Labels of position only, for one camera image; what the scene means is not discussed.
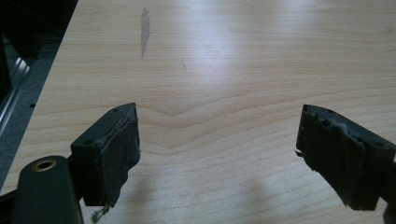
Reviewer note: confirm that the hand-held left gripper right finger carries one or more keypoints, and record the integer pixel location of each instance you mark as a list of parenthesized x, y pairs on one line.
[(339, 158)]

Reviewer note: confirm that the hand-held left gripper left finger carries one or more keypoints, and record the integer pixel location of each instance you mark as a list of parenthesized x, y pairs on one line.
[(102, 155)]

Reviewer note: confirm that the silver metal rail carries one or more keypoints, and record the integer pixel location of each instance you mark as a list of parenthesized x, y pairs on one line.
[(12, 90)]

